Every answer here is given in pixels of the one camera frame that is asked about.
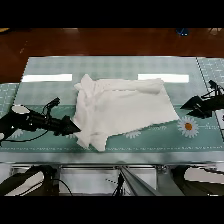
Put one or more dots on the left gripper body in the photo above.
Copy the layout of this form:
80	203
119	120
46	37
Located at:
63	125

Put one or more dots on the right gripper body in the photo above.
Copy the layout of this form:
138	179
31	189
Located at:
199	105

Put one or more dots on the white T-shirt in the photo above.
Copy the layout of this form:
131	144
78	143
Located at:
123	106

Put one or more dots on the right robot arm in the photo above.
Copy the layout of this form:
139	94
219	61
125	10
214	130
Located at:
216	103

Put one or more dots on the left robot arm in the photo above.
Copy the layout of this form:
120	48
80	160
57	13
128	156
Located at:
20	120

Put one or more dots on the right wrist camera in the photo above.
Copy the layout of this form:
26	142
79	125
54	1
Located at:
215	88

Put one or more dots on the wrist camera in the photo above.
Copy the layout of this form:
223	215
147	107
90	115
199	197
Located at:
215	88
51	105

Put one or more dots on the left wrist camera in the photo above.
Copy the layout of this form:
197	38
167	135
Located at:
51	105

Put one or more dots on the silver frame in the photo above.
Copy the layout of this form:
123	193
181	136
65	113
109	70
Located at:
100	159

